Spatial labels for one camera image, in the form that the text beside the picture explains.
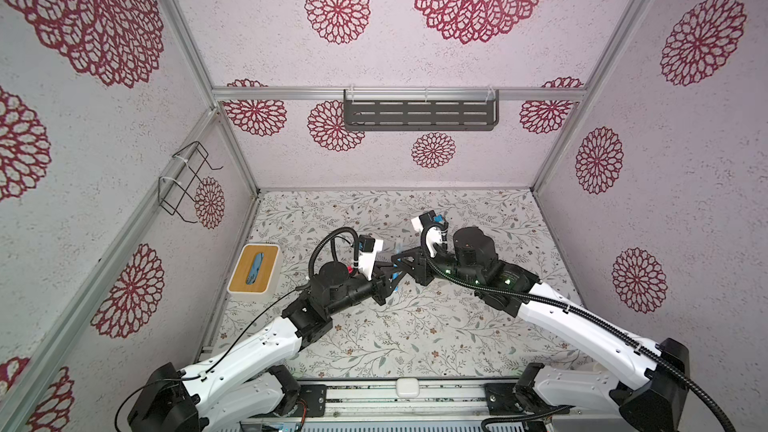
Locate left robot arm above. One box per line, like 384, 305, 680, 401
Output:
126, 261, 403, 431

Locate black corrugated left cable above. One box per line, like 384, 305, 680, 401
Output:
307, 226, 360, 280

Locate dark metal wall shelf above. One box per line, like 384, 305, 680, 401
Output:
342, 90, 499, 132

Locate black wire wall rack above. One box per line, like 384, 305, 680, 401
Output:
156, 141, 223, 225

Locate white wooden-top tissue box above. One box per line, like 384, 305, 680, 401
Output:
227, 243, 283, 302

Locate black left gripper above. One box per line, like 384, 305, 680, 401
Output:
328, 262, 407, 318

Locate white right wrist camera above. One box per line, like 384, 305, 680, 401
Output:
411, 210, 448, 258

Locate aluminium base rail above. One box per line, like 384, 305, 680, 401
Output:
239, 378, 524, 431

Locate black corrugated right cable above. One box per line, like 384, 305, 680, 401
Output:
419, 223, 736, 432

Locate black corrugated cable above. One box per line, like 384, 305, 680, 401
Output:
419, 223, 736, 432
307, 226, 360, 280

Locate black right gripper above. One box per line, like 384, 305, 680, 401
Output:
392, 243, 483, 291

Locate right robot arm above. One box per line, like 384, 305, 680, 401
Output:
392, 224, 691, 431

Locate small white box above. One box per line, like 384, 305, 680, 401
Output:
395, 377, 420, 399

